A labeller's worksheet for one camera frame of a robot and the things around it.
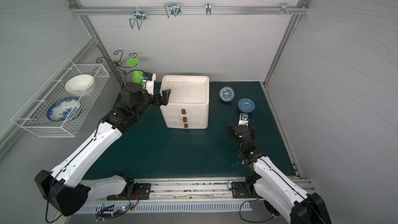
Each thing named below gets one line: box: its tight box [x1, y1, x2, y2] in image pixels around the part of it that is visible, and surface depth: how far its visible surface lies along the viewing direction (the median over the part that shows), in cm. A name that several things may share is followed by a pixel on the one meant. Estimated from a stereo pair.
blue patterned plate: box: [46, 98, 82, 122], surface depth 65 cm
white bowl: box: [64, 74, 95, 96], surface depth 72 cm
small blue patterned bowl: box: [218, 86, 236, 103], surface depth 113 cm
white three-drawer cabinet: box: [159, 74, 210, 130], surface depth 88 cm
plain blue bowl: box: [237, 98, 256, 114], surface depth 106 cm
